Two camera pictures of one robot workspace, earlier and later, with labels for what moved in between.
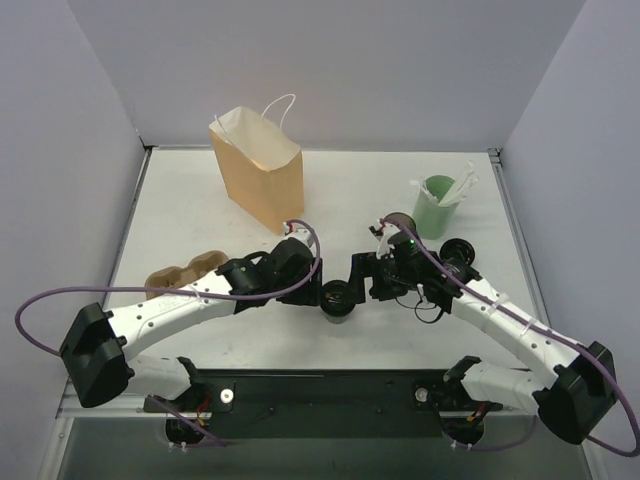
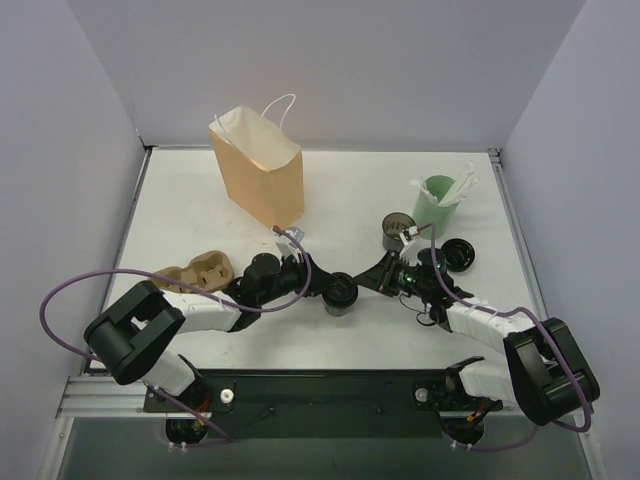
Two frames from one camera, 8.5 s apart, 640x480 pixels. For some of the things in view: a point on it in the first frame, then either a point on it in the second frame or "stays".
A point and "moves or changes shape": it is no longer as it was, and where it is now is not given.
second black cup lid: x=457 y=248 stays
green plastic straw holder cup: x=433 y=219 stays
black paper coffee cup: x=337 y=319 moves or changes shape
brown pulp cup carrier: x=203 y=264 stays
